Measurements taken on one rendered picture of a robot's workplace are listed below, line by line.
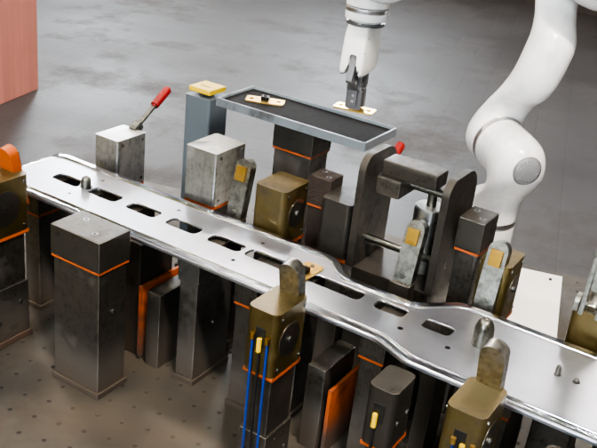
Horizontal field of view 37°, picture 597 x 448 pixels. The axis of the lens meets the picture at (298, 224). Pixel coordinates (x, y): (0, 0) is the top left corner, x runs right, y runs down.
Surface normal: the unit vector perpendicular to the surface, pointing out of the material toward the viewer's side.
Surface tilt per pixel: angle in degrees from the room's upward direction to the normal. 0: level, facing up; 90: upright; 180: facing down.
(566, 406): 0
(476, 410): 0
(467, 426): 90
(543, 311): 5
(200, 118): 90
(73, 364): 90
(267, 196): 90
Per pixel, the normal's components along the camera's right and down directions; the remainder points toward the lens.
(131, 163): 0.84, 0.31
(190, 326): -0.54, 0.30
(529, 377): 0.11, -0.90
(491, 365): -0.55, 0.48
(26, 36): 0.94, 0.23
